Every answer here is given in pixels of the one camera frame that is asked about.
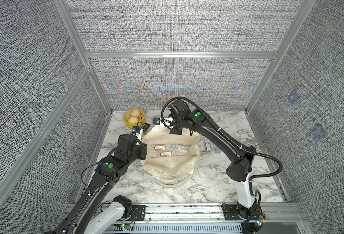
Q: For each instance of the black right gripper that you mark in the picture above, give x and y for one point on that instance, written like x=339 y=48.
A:
x=174 y=131

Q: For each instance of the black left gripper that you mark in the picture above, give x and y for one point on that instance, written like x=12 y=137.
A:
x=142 y=147

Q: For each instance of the clear compass case blue parts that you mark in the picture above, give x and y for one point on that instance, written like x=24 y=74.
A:
x=179 y=148

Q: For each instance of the clear compass case third row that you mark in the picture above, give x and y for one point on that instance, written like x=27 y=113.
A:
x=166 y=154

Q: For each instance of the cream canvas tote bag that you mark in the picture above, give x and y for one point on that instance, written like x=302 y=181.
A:
x=171 y=159

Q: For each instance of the clear compass case second row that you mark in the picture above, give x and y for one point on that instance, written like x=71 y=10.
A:
x=160 y=147

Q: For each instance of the clear compass case white label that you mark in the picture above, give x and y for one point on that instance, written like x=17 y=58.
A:
x=217 y=150

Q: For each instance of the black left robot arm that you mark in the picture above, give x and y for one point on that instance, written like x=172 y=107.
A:
x=108 y=172

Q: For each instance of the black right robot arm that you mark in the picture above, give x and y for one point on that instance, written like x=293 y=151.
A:
x=240 y=155

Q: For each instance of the black snack packet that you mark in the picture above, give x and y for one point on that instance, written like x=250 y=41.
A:
x=145 y=127

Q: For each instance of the front white steamed bun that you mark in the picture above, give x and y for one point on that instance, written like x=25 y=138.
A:
x=133 y=120

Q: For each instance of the white steamed bun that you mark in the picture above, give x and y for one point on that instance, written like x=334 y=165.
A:
x=135 y=112
x=133 y=120

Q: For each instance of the rear white steamed bun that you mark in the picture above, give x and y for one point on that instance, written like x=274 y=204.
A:
x=135 y=112

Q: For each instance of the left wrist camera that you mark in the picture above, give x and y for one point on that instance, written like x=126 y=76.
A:
x=127 y=142

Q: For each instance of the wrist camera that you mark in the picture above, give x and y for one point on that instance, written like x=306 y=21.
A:
x=178 y=108
x=127 y=142

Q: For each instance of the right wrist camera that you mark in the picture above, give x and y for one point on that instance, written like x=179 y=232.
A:
x=178 y=108

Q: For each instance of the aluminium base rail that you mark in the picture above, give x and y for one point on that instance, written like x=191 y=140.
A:
x=194 y=218

